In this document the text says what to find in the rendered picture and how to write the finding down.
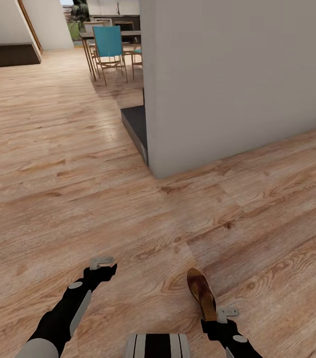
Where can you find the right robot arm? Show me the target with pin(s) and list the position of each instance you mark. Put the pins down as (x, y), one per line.
(225, 331)

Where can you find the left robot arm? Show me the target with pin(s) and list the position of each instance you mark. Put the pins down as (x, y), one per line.
(57, 327)

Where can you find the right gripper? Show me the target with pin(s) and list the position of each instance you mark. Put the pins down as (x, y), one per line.
(215, 329)

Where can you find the stairs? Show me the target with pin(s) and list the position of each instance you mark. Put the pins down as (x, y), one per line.
(121, 21)

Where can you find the sandal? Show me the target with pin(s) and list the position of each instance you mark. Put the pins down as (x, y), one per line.
(199, 288)

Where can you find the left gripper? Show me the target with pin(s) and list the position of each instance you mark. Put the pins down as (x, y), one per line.
(101, 274)

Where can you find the fixed window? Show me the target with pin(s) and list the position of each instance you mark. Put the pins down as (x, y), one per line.
(76, 12)

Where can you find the robot trunk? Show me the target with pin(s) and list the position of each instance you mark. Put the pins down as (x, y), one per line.
(157, 346)

